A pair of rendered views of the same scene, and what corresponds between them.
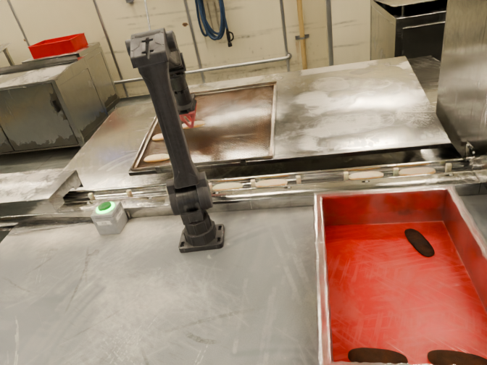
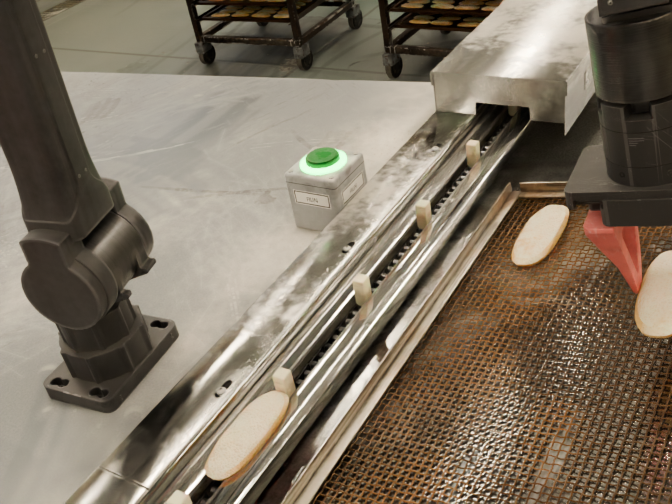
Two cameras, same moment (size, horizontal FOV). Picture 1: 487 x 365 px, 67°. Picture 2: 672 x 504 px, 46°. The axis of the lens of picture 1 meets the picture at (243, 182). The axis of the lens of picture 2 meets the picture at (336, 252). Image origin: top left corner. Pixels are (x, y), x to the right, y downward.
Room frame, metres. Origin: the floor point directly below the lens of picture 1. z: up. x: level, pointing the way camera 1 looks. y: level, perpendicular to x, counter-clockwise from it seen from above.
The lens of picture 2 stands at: (1.28, -0.32, 1.33)
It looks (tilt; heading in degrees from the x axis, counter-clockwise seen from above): 35 degrees down; 114
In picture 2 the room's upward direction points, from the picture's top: 11 degrees counter-clockwise
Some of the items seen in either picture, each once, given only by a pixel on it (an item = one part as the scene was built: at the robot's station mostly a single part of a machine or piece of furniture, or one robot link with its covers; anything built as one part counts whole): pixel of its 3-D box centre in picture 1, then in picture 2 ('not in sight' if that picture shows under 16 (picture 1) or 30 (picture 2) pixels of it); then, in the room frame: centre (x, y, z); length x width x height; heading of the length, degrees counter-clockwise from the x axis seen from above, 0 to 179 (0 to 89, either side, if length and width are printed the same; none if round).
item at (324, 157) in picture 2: (105, 207); (323, 160); (0.95, 0.42, 0.90); 0.04 x 0.04 x 0.02
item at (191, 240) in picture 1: (199, 229); (102, 333); (0.80, 0.14, 0.86); 0.12 x 0.09 x 0.08; 83
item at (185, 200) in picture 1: (190, 201); (97, 269); (0.83, 0.15, 0.94); 0.09 x 0.05 x 0.10; 1
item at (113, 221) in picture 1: (112, 221); (332, 202); (0.95, 0.42, 0.84); 0.08 x 0.08 x 0.11; 77
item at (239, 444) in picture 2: (227, 186); (247, 431); (1.00, 0.05, 0.86); 0.10 x 0.04 x 0.01; 77
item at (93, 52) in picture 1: (77, 89); not in sight; (4.52, 1.70, 0.44); 0.70 x 0.55 x 0.87; 77
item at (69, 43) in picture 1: (59, 45); not in sight; (4.52, 1.70, 0.94); 0.51 x 0.36 x 0.13; 81
